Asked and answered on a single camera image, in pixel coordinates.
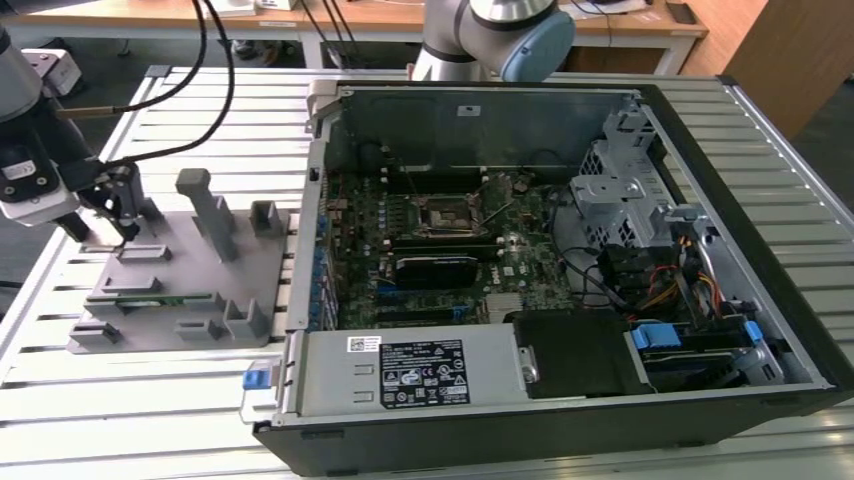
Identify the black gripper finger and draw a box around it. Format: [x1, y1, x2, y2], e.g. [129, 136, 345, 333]
[55, 209, 93, 242]
[96, 162, 145, 242]

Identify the metal socket cover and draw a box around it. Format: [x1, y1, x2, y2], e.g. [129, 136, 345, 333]
[473, 172, 516, 214]

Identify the CPU socket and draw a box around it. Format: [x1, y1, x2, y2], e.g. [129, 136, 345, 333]
[413, 192, 485, 239]

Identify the grey parts rack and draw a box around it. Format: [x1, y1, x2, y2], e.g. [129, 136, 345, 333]
[65, 167, 301, 356]

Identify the green RAM stick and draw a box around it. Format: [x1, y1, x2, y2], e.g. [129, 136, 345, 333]
[116, 295, 214, 307]

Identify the wooden desk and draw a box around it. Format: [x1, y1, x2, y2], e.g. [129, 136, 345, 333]
[0, 0, 708, 76]

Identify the blue case latch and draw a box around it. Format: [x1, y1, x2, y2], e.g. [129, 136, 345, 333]
[242, 367, 276, 392]

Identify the grey power supply unit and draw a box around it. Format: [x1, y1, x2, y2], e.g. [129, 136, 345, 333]
[272, 327, 535, 416]

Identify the black RAM slot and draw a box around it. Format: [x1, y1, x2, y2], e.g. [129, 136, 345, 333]
[380, 164, 489, 190]
[389, 234, 498, 250]
[390, 245, 498, 260]

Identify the black graphics card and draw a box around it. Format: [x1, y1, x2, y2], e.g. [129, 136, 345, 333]
[392, 254, 481, 291]

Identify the black expansion slot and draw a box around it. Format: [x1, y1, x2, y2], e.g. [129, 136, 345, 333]
[376, 305, 468, 325]

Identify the black rating label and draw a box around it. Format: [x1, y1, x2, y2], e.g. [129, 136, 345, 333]
[377, 339, 472, 406]

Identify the silver heat sink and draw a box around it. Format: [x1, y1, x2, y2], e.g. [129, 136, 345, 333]
[484, 293, 525, 324]

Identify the green motherboard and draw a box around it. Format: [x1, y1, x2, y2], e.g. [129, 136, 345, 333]
[322, 169, 581, 331]

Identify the black PC case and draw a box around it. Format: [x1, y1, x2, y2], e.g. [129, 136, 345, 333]
[250, 74, 854, 479]

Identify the silver metal drive cage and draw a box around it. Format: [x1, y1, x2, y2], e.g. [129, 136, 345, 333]
[569, 112, 675, 249]

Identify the blue disk carrier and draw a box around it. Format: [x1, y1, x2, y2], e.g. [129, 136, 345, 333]
[629, 323, 681, 354]

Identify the brown wooden cabinet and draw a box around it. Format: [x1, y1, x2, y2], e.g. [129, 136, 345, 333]
[679, 0, 854, 141]

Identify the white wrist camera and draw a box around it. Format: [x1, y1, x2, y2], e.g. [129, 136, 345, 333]
[0, 144, 81, 226]

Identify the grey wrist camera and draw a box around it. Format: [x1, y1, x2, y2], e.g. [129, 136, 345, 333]
[18, 47, 85, 96]

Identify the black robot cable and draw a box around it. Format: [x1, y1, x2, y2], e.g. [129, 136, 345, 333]
[55, 0, 209, 120]
[122, 0, 240, 165]

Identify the black wire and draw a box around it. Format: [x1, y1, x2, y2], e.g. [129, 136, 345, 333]
[559, 247, 632, 314]

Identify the coloured wire bundle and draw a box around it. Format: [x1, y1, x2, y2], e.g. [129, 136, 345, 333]
[639, 264, 725, 311]

